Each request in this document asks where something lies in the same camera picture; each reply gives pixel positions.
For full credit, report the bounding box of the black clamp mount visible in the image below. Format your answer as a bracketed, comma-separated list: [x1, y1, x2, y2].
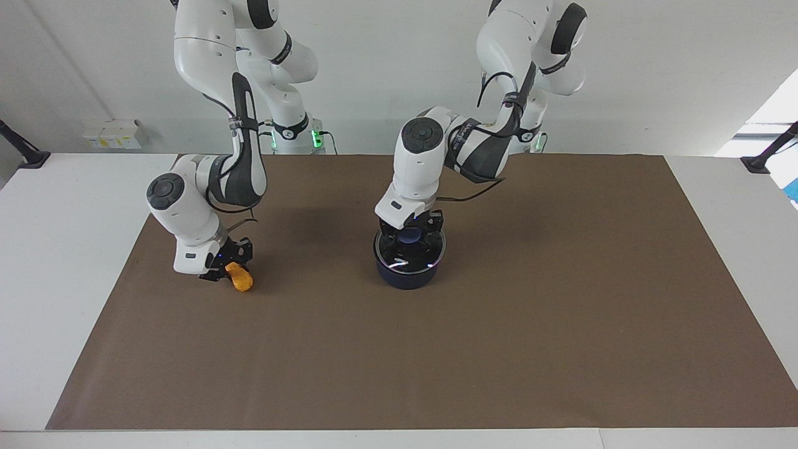
[741, 122, 798, 174]
[0, 118, 51, 170]

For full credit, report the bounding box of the brown table mat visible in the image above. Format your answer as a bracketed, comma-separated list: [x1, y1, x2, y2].
[46, 154, 798, 431]

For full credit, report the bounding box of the white wall socket box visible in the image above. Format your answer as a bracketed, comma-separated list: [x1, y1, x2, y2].
[83, 118, 149, 150]

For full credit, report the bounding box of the glass lid with purple knob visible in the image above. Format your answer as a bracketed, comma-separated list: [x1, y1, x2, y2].
[374, 226, 447, 271]

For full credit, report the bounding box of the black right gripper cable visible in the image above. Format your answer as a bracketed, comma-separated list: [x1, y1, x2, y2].
[203, 92, 260, 239]

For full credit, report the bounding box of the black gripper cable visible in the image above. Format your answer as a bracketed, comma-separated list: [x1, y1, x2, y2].
[444, 71, 532, 204]
[203, 92, 260, 239]

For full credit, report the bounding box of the orange bread stick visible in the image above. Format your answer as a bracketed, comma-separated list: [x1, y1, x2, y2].
[225, 261, 254, 292]

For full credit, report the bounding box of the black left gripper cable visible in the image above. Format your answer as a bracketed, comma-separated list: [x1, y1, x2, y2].
[444, 71, 532, 204]

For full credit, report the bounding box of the dark pot with purple handle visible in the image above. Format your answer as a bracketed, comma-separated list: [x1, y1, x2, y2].
[374, 228, 447, 291]

